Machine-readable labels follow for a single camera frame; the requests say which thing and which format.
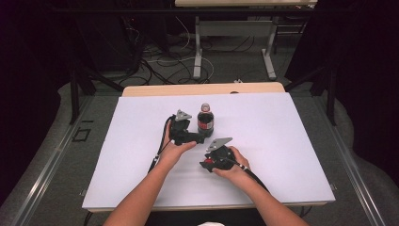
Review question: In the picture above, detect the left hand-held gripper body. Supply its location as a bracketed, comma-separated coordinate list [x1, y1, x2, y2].
[168, 109, 198, 146]

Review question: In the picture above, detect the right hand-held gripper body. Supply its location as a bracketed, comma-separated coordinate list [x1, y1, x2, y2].
[205, 137, 236, 170]

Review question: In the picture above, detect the cola bottle with red label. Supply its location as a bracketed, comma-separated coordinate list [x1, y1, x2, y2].
[197, 103, 215, 138]

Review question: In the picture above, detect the person's right hand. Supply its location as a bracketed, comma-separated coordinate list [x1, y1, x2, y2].
[212, 145, 252, 186]

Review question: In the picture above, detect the person's left hand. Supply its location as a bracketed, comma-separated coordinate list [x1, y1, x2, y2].
[156, 121, 198, 172]

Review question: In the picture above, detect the white table cover sheet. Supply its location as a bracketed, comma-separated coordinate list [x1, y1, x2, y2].
[82, 92, 336, 212]

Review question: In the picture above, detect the black metal stand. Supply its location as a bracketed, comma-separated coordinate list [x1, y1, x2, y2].
[69, 60, 124, 125]
[284, 62, 339, 127]

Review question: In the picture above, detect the black horizontal bar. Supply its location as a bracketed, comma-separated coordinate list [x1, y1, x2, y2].
[51, 7, 316, 14]

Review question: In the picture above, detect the dark curtain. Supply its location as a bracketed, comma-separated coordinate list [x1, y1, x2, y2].
[0, 0, 79, 206]
[283, 0, 399, 186]

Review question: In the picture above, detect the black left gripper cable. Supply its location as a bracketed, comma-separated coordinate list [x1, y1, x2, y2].
[148, 114, 177, 174]

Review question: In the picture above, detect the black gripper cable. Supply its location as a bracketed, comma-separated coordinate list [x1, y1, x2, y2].
[148, 114, 177, 174]
[224, 157, 270, 193]

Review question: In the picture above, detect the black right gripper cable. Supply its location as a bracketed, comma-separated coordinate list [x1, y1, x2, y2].
[224, 157, 270, 193]

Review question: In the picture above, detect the bundle of black floor cables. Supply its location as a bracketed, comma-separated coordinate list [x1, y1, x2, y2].
[117, 17, 201, 87]

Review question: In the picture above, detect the white floor cable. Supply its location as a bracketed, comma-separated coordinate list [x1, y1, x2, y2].
[146, 15, 215, 83]

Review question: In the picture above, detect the white metal frame desk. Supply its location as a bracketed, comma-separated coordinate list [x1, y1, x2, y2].
[174, 0, 318, 81]

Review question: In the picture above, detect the aluminium floor rail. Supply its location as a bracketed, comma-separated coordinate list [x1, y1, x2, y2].
[11, 96, 93, 226]
[324, 125, 389, 226]

